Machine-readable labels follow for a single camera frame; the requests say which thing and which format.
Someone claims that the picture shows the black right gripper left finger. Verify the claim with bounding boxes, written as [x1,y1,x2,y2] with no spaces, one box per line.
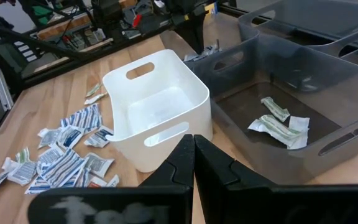
[28,133,196,224]

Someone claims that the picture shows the white plastic bin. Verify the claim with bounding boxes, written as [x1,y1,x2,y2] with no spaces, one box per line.
[102,49,214,174]

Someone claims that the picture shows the silver aluminium extrusion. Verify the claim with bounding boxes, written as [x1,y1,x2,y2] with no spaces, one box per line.
[0,62,14,111]

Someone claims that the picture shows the cluttered wooden workbench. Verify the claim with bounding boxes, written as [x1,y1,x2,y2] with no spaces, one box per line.
[14,0,180,77]

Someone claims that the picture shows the green white packet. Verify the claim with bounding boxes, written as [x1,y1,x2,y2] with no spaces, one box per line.
[247,114,303,147]

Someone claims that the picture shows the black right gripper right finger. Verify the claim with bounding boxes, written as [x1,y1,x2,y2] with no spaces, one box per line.
[194,134,358,224]

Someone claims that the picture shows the white printed text packet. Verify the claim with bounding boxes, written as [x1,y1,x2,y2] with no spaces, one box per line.
[1,156,21,172]
[35,145,65,169]

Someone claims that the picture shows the green object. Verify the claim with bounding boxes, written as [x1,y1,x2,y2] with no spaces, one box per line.
[31,4,58,26]

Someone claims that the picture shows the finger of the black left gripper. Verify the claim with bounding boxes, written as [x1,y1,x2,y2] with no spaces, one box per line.
[194,17,207,54]
[181,20,200,54]

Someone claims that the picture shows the green striped strip packet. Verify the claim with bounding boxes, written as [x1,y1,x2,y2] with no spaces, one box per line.
[15,147,31,165]
[85,82,103,98]
[260,96,291,123]

